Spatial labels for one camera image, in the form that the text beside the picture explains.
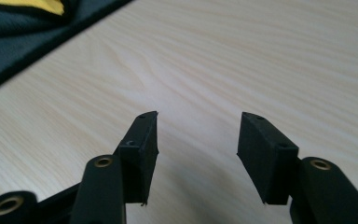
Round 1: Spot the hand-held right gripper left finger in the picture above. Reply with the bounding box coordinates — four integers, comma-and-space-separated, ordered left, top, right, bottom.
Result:
114, 110, 160, 206

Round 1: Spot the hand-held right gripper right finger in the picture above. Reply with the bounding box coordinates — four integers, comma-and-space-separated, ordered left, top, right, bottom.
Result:
236, 111, 300, 206

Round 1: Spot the dark grey and yellow cloth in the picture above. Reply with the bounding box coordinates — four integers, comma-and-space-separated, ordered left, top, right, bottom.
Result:
0, 0, 135, 98

